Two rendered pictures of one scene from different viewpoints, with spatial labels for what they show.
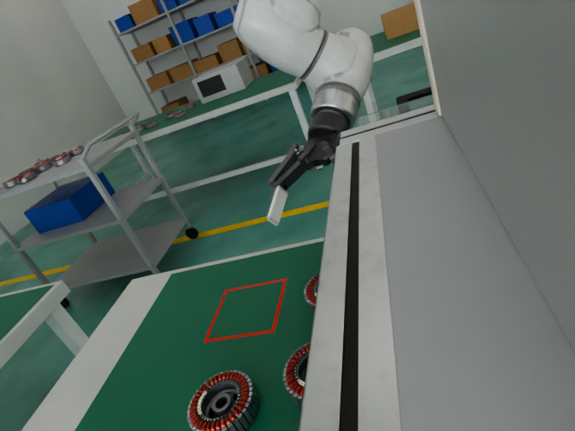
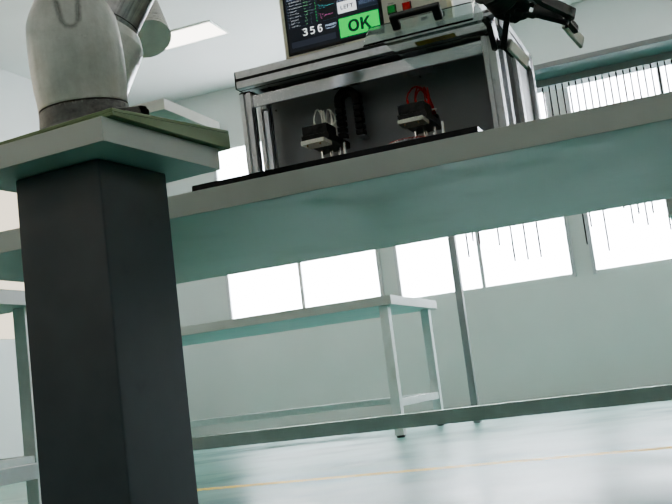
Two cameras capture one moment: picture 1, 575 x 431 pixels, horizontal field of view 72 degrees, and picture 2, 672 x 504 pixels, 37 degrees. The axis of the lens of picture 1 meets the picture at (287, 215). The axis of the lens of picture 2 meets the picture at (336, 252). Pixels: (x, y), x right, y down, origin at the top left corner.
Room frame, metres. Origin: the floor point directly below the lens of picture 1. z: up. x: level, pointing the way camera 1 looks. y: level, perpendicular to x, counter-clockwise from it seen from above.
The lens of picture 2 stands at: (2.66, -0.51, 0.30)
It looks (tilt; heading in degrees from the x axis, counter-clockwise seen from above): 8 degrees up; 180
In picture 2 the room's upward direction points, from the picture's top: 7 degrees counter-clockwise
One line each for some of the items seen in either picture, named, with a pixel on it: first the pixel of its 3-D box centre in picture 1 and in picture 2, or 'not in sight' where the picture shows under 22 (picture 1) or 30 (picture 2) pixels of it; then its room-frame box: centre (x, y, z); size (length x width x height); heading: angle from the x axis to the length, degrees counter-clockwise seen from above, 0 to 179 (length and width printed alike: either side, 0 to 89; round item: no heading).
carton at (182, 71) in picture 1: (186, 69); not in sight; (7.51, 0.63, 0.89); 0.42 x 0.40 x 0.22; 72
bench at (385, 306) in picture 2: not in sight; (257, 384); (-3.38, -1.13, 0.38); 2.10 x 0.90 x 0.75; 70
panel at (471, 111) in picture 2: not in sight; (389, 131); (0.20, -0.36, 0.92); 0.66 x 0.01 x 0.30; 70
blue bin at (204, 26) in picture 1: (207, 23); not in sight; (7.26, -0.02, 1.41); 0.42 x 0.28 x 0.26; 161
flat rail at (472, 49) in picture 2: not in sight; (363, 75); (0.34, -0.41, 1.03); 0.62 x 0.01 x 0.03; 70
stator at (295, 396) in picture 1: (319, 373); not in sight; (0.45, 0.05, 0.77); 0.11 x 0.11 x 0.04
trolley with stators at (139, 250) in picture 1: (97, 215); not in sight; (2.69, 1.20, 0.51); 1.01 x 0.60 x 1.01; 70
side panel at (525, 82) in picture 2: not in sight; (527, 120); (0.17, -0.01, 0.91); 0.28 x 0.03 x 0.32; 160
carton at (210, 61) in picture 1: (210, 61); not in sight; (7.35, 0.19, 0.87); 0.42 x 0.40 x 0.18; 69
